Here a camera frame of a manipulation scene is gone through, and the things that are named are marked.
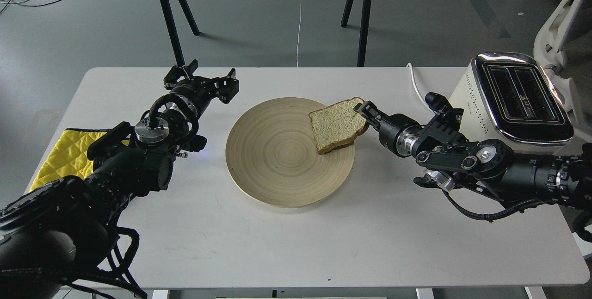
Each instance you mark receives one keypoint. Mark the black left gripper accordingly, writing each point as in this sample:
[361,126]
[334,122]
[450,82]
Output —
[198,92]

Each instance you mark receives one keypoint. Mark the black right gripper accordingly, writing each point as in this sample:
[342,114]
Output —
[393,131]

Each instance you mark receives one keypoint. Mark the slice of brown bread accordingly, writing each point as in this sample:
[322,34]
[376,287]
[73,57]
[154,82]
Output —
[337,125]

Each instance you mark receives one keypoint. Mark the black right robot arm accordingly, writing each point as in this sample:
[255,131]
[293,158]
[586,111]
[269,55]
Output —
[518,181]

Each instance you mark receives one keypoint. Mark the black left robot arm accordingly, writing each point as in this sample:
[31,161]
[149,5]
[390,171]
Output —
[67,230]

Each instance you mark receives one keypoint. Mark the white chrome toaster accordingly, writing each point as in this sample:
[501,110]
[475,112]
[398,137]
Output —
[506,96]

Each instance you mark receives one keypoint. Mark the round wooden plate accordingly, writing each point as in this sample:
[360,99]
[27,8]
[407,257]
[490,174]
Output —
[272,156]

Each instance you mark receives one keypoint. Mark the yellow quilted cloth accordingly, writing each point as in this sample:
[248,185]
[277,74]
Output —
[68,157]

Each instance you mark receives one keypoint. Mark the white office chair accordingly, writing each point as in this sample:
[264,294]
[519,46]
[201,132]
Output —
[550,54]

